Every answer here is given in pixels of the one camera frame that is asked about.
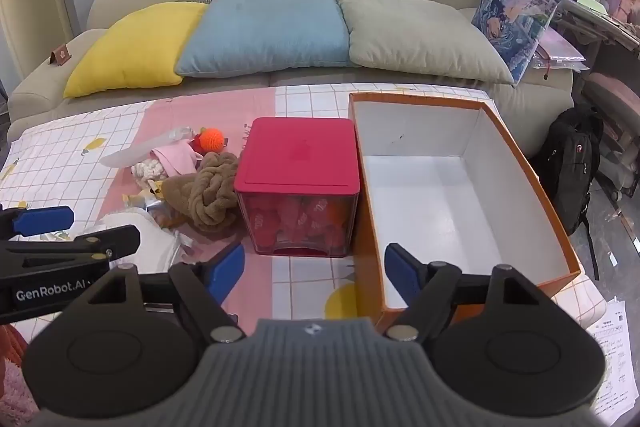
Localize orange cardboard box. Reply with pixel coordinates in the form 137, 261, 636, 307
348, 92, 582, 333

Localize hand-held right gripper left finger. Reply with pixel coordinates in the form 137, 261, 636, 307
75, 243, 247, 342

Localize orange knitted toy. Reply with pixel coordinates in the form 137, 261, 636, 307
194, 127, 228, 155

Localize sage beige pillow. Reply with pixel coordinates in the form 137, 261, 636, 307
336, 0, 516, 86

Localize pink white grid blanket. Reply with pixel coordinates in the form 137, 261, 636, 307
0, 83, 608, 328

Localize red lidded plastic box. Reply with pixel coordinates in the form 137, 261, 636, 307
234, 117, 362, 259

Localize printed paper sheets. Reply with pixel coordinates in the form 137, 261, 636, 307
585, 297, 628, 418

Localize pink cloth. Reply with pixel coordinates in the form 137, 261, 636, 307
150, 146, 203, 178

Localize pink fluffy rug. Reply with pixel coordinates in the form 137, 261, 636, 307
0, 324, 36, 427

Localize pink chair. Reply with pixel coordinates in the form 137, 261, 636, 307
582, 72, 640, 202

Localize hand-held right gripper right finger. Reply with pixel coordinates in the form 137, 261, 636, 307
384, 243, 556, 342

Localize cream rope knot toy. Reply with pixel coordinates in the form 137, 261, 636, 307
131, 158, 171, 188

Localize white flat plastic piece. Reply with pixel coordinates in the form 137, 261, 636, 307
100, 142, 153, 168

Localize cartoon printed pillow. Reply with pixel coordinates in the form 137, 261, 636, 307
471, 0, 563, 85

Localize black backpack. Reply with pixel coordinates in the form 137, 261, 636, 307
530, 104, 606, 280

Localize clear plastic wrapper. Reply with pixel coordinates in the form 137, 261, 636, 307
160, 126, 196, 142

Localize grey desk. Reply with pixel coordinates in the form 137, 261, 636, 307
550, 0, 640, 75

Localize blue pillow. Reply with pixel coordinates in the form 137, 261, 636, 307
175, 0, 358, 78

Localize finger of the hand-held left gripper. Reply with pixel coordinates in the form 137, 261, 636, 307
0, 205, 75, 240
0, 224, 141, 280

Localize brown knotted plush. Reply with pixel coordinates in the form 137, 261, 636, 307
162, 152, 241, 233

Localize yellow pillow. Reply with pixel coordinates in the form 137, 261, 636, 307
63, 1, 208, 99

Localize silver yellow foil packet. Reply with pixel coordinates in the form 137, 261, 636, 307
122, 179, 176, 218

